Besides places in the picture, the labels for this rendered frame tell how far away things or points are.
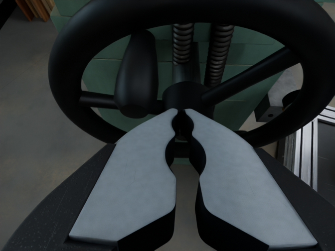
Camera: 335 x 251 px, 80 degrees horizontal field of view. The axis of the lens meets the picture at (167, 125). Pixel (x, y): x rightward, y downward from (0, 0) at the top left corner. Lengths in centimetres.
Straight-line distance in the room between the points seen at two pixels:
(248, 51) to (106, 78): 30
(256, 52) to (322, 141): 76
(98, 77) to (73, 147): 73
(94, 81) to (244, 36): 35
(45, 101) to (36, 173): 43
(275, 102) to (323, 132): 63
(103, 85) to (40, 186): 77
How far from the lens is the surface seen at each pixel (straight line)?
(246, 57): 44
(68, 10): 39
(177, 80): 25
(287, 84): 60
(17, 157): 129
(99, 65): 46
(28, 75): 158
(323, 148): 111
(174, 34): 24
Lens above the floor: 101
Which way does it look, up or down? 63 degrees down
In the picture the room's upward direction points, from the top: 4 degrees clockwise
